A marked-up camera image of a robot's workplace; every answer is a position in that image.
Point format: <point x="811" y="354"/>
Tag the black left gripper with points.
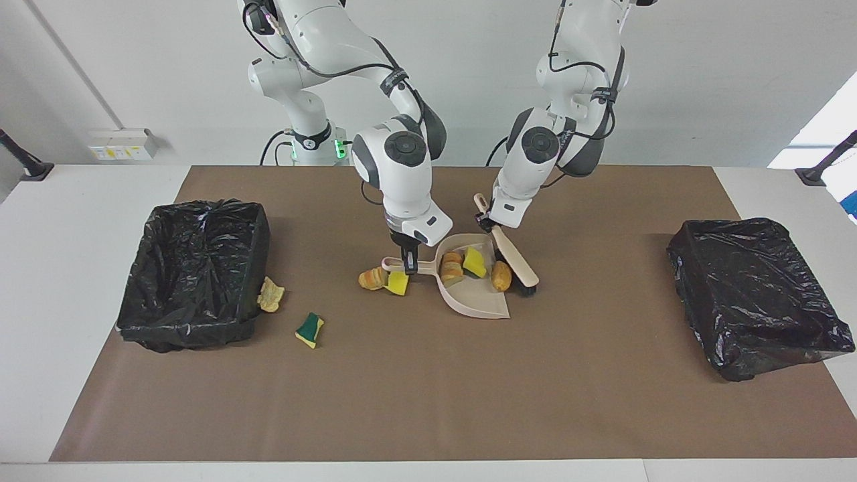
<point x="492" y="224"/>

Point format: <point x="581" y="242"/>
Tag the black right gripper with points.
<point x="403" y="244"/>

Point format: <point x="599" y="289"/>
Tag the plain yellow sponge piece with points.
<point x="475" y="262"/>
<point x="398" y="285"/>

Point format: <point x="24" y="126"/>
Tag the orange striped sponge chunk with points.
<point x="371" y="278"/>

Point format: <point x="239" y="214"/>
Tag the beige sponge chunk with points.
<point x="452" y="268"/>
<point x="270" y="296"/>

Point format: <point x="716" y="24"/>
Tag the brown bread shaped sponge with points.
<point x="501" y="276"/>

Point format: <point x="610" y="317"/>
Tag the pink plastic dustpan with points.
<point x="479" y="302"/>

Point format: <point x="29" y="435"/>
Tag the green and yellow sponge piece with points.
<point x="309" y="329"/>

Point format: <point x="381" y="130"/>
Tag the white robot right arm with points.
<point x="402" y="181"/>

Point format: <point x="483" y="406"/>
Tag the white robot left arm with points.
<point x="529" y="174"/>

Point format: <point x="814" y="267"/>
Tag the bin lined with black bag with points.
<point x="194" y="281"/>
<point x="756" y="301"/>

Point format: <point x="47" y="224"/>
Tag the brown paper table mat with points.
<point x="402" y="415"/>

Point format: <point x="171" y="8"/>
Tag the white and blue object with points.
<point x="849" y="194"/>

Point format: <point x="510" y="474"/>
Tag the white wall socket box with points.
<point x="124" y="144"/>

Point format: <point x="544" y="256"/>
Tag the black camera stand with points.
<point x="813" y="175"/>
<point x="33" y="171"/>

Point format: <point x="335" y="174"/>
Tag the white wall conduit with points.
<point x="76" y="65"/>

